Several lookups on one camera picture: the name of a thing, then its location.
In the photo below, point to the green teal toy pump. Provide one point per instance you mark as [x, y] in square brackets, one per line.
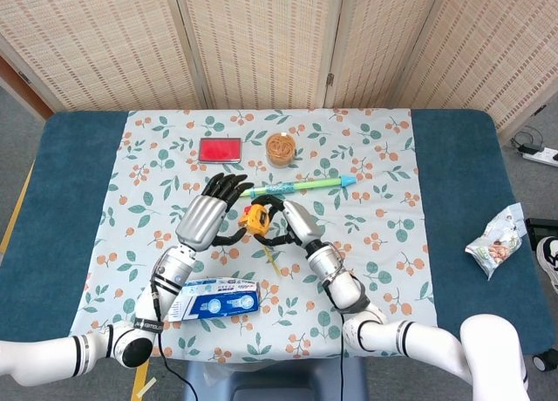
[314, 184]

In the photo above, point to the black caster wheel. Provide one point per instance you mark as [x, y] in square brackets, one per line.
[545, 361]

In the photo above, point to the silver snack bag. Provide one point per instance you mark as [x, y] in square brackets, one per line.
[494, 244]

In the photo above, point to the blue white toothpaste box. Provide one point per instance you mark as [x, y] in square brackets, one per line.
[218, 303]

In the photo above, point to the clear jar of rubber bands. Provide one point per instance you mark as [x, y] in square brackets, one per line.
[281, 150]

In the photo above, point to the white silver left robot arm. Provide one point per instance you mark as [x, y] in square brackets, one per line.
[172, 270]

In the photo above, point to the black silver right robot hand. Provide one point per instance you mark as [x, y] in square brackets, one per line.
[303, 224]

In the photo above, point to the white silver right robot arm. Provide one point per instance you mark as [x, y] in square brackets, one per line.
[340, 283]

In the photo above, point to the white black sneaker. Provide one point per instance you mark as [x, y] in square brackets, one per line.
[548, 261]

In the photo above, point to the woven folding screen panel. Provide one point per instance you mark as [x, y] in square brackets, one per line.
[501, 48]
[87, 48]
[379, 48]
[261, 48]

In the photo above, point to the red ink pad case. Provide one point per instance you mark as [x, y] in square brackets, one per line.
[219, 150]

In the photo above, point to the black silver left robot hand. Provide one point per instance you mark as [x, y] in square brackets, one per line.
[202, 222]

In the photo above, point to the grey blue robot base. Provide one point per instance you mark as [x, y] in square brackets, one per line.
[279, 379]

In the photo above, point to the metal screen hinge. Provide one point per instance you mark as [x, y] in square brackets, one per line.
[330, 79]

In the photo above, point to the floral patterned tablecloth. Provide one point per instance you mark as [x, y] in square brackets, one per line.
[370, 209]

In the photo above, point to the yellow tape measure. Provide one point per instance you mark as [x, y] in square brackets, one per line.
[255, 220]

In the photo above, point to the white power strip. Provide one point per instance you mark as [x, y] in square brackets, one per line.
[540, 156]

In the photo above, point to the black box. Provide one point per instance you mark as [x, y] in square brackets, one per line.
[542, 226]

